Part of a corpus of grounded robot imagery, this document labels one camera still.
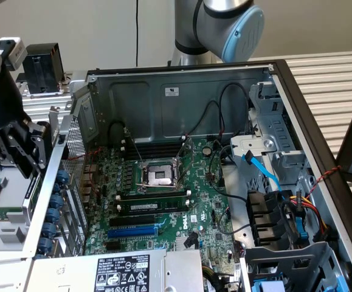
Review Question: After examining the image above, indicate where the multicolour power wire bundle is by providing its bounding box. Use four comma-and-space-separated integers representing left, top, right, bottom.
280, 190, 331, 235

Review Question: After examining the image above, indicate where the CPU socket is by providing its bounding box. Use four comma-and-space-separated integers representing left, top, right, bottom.
134, 158, 186, 194

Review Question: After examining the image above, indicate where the grey metal disk bay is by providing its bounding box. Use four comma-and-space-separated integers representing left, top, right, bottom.
239, 242, 352, 292

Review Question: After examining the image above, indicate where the thin metal locking lever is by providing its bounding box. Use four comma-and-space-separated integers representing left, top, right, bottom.
123, 127, 145, 164

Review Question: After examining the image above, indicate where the silver power supply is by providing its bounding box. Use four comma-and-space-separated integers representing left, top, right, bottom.
26, 249, 205, 292

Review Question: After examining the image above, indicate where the black RAM slot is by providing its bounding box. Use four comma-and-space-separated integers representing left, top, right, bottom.
120, 145, 184, 156
123, 142, 185, 153
124, 149, 183, 161
120, 138, 186, 149
116, 191, 192, 203

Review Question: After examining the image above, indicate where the blue SATA wire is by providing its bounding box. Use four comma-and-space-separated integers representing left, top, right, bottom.
241, 150, 283, 193

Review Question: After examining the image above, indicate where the red black twisted wire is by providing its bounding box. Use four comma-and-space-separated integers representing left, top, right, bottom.
67, 145, 105, 197
308, 165, 342, 195

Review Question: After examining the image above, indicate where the metal socket cover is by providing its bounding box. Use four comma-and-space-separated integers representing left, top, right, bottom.
174, 135, 195, 190

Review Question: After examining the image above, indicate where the silver bay bracket plate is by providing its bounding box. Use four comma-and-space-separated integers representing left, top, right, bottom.
229, 135, 278, 162

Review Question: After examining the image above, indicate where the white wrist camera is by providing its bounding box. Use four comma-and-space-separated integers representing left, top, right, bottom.
0, 36, 29, 72

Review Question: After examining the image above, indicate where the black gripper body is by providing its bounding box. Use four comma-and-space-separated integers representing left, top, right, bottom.
0, 65, 30, 137

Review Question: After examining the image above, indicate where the open metal PC case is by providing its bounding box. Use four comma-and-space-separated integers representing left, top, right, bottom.
19, 59, 352, 292

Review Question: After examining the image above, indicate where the grey parts rack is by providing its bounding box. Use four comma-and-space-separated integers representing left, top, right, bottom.
0, 133, 33, 254

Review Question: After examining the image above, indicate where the dark RAM stick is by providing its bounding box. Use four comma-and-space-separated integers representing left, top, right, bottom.
117, 196, 191, 218

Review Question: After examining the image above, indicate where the blue plastic clip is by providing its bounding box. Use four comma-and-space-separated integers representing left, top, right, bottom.
294, 215, 309, 242

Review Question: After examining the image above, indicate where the long black expansion slot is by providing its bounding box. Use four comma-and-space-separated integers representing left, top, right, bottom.
108, 214, 157, 228

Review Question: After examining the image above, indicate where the black fan shroud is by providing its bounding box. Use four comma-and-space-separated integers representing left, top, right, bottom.
245, 188, 295, 248

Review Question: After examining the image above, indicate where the black angled plug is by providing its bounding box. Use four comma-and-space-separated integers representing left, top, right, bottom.
183, 231, 198, 249

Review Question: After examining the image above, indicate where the braided power cable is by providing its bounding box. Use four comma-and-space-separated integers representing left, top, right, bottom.
202, 264, 236, 292

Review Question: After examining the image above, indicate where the blue expansion slot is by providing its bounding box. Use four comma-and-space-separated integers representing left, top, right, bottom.
106, 225, 159, 240

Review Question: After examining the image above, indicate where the green motherboard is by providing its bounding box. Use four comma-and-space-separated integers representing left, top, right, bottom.
83, 137, 241, 278

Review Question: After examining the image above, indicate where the black CPU cooler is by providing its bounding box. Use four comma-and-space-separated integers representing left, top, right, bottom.
22, 42, 73, 99

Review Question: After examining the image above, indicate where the silver optical drive cage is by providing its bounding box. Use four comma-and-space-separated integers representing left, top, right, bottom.
247, 81, 316, 195

